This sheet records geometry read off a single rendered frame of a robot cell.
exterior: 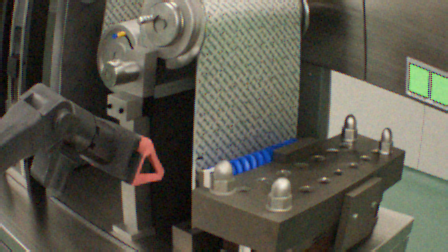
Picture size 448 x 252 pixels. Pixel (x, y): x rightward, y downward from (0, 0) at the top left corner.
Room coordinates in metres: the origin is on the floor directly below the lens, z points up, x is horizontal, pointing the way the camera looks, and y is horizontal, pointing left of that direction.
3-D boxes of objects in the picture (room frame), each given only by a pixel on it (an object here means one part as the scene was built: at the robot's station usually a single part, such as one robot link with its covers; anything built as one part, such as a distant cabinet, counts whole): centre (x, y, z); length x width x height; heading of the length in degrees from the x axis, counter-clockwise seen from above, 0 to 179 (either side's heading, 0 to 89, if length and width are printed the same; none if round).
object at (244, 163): (1.23, -0.05, 1.03); 0.21 x 0.04 x 0.03; 138
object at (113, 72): (1.16, 0.17, 1.18); 0.04 x 0.02 x 0.04; 48
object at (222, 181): (1.10, 0.00, 1.05); 0.04 x 0.04 x 0.04
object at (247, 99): (1.25, -0.04, 1.11); 0.23 x 0.01 x 0.18; 138
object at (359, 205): (1.15, -0.23, 0.96); 0.10 x 0.03 x 0.11; 138
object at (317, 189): (1.20, -0.15, 1.00); 0.40 x 0.16 x 0.06; 138
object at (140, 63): (1.19, 0.14, 1.05); 0.06 x 0.05 x 0.31; 138
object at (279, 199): (1.05, -0.08, 1.05); 0.04 x 0.04 x 0.04
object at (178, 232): (1.25, -0.04, 0.92); 0.28 x 0.04 x 0.04; 138
